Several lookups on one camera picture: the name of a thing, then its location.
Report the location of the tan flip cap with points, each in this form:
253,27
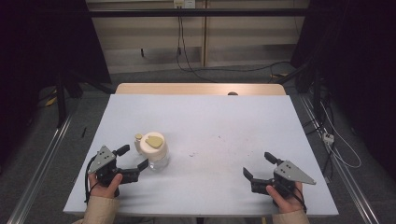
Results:
154,142

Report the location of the person's right hand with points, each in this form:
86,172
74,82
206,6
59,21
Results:
288,202

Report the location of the black metal stand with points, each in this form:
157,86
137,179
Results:
317,93
61,102

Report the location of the white floor power strip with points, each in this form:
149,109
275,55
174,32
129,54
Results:
328,137

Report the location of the small black stick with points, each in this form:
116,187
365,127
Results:
83,132

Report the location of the yellow floor tape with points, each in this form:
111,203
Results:
51,100
279,75

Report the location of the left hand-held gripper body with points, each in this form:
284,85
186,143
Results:
104,160

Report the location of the aluminium floor rail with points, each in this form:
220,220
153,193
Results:
342,174
40,168

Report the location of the clear jar with cream lid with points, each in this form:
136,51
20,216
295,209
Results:
158,161

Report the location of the white wall socket strip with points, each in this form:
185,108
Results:
184,3

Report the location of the black horizontal bar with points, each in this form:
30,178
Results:
186,12

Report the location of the black curtain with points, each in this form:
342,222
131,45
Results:
358,62
46,40

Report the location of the beige vertical post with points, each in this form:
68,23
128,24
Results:
204,37

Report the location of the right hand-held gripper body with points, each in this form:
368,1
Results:
291,174

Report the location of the person's left hand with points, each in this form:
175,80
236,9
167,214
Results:
104,191

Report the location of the small black bracket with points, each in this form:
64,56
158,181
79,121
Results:
142,53

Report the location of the small dark knob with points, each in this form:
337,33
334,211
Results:
232,93

